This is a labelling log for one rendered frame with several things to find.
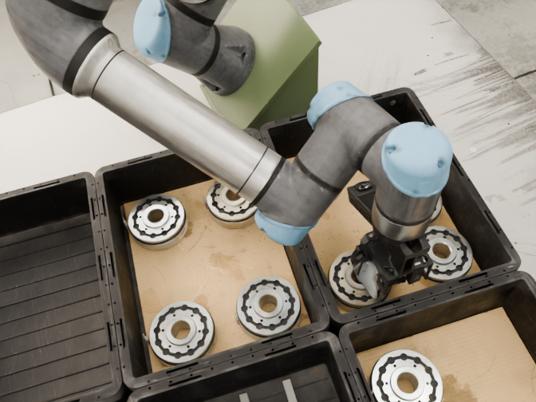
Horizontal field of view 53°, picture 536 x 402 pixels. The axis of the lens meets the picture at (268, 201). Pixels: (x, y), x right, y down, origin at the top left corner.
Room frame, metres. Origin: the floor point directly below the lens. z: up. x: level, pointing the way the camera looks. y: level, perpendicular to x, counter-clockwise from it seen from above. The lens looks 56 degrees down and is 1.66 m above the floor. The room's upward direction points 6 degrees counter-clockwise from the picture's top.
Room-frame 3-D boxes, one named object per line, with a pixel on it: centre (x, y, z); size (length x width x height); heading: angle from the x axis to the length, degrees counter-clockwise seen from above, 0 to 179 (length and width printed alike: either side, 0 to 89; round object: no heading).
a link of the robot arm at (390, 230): (0.36, -0.17, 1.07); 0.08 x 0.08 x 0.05
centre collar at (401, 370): (0.19, -0.17, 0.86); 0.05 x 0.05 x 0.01
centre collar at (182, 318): (0.31, 0.16, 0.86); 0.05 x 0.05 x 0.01
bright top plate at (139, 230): (0.53, 0.20, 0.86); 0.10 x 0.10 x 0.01
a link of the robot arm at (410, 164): (0.36, -0.17, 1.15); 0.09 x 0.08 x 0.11; 31
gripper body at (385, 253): (0.35, -0.17, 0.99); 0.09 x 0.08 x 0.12; 15
